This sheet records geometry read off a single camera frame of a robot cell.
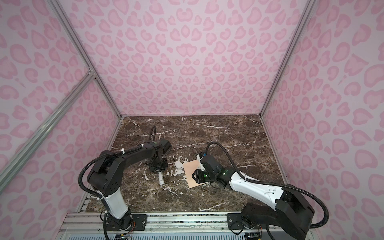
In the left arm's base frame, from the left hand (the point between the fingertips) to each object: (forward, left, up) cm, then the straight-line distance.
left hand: (164, 169), depth 90 cm
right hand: (-8, -18, +8) cm, 21 cm away
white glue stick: (-6, +1, +1) cm, 6 cm away
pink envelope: (+2, -15, -2) cm, 15 cm away
